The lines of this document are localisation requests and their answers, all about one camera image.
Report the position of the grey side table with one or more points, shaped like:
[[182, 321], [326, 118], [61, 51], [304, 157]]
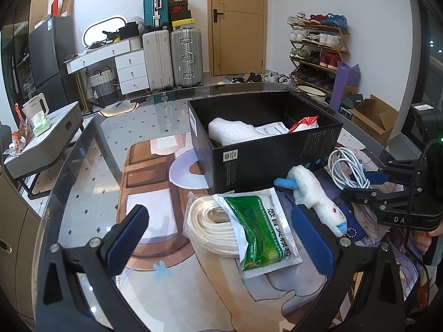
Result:
[[59, 124]]

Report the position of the black bag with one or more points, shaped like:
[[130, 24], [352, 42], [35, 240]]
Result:
[[128, 30]]

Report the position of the black cardboard box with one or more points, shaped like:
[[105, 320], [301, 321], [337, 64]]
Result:
[[263, 166]]

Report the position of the white electric kettle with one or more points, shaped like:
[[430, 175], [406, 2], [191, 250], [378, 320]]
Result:
[[34, 105]]

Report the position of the oval lit mirror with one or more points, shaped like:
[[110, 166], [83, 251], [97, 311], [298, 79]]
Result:
[[100, 29]]

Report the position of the wooden shoe rack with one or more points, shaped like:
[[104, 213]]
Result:
[[332, 28]]

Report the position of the wooden door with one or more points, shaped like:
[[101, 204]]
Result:
[[238, 34]]

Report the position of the silver suitcase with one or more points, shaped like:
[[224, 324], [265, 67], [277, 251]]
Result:
[[187, 58]]

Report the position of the white dressing table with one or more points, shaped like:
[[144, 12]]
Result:
[[100, 55]]

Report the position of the open cardboard box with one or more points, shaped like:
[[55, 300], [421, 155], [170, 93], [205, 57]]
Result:
[[373, 121]]

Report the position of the yellow black shoe box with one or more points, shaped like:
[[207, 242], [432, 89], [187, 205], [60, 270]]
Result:
[[182, 23]]

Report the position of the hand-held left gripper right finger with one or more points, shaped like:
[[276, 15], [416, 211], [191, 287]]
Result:
[[313, 239]]

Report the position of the red white snack packet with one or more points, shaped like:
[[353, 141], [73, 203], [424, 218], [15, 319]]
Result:
[[304, 122]]

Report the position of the purple rolled mat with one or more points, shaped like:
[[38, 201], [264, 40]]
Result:
[[341, 86]]

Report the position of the printed table mat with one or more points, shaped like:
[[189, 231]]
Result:
[[166, 283]]

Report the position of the red black shoe box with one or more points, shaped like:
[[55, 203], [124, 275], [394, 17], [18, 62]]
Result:
[[179, 8]]

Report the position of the red paper bag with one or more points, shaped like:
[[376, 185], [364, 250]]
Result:
[[55, 7]]

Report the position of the upright cardboard box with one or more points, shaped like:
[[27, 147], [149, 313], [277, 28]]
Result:
[[68, 6]]

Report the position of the rows of assorted shoes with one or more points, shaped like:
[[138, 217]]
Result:
[[327, 39]]

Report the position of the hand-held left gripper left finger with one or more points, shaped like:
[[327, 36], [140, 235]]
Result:
[[126, 239]]

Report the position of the dark sliding glass door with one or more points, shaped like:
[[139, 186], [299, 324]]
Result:
[[434, 58]]

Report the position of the woven laundry basket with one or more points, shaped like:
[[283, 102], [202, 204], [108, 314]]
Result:
[[103, 86]]

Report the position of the dark grey fridge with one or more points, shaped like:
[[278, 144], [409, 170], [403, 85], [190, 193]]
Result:
[[48, 48]]

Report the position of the green tissue pack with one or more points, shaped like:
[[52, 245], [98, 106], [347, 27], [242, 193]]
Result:
[[42, 126]]

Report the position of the tall dark glass cabinet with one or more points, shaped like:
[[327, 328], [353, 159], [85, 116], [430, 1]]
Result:
[[20, 62]]

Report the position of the white face mask packet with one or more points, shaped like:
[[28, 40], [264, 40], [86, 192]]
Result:
[[273, 128]]

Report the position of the dark green storage box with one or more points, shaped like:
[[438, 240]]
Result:
[[349, 105]]

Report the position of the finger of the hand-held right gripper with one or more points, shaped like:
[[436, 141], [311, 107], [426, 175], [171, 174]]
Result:
[[377, 177], [363, 195]]

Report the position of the white foam wrap roll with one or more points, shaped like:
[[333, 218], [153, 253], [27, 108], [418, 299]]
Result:
[[232, 131]]

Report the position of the pile of slippers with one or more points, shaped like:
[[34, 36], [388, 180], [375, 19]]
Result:
[[256, 77]]

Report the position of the white drawer unit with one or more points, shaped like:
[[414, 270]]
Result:
[[131, 72]]

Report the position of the brown low cabinet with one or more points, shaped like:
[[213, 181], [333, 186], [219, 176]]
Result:
[[14, 231]]

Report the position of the white enamel basin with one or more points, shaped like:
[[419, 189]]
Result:
[[311, 91]]

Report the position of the teal suitcase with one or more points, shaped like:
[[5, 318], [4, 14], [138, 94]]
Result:
[[154, 7]]

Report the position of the red plastic bag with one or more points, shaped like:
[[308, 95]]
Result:
[[20, 135]]

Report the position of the green medicine packet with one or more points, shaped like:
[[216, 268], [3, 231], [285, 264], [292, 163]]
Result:
[[259, 231]]

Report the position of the person's right hand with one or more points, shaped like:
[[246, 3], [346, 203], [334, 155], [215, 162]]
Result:
[[437, 231]]

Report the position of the dark brown shoe box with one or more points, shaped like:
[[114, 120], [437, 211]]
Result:
[[180, 15]]

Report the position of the white suitcase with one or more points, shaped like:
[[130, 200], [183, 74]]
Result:
[[157, 58]]

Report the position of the white blue plush toy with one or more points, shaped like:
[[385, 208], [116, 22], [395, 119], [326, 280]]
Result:
[[311, 193]]

